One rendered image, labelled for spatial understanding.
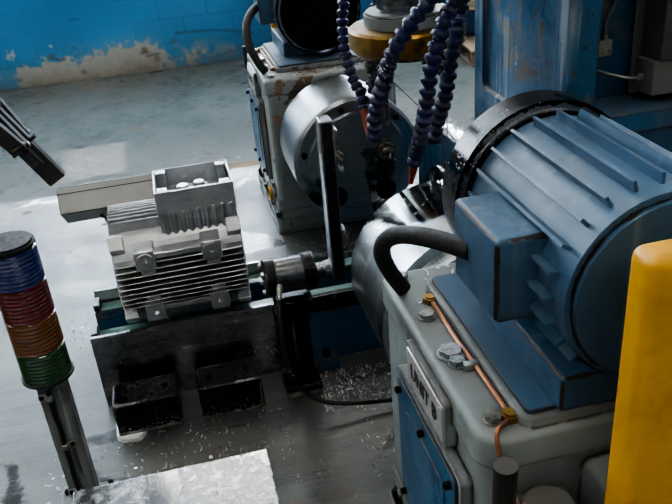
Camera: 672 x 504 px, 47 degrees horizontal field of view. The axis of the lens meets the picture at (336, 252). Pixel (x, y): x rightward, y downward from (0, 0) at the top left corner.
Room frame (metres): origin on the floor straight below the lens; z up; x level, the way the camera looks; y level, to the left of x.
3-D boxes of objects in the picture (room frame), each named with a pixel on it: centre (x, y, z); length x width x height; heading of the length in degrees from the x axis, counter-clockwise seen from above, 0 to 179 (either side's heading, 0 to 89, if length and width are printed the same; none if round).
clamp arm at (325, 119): (1.05, 0.00, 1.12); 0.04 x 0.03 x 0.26; 101
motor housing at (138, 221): (1.14, 0.25, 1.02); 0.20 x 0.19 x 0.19; 101
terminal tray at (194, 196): (1.15, 0.22, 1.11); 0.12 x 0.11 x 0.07; 101
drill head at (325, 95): (1.56, -0.03, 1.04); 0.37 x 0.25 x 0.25; 11
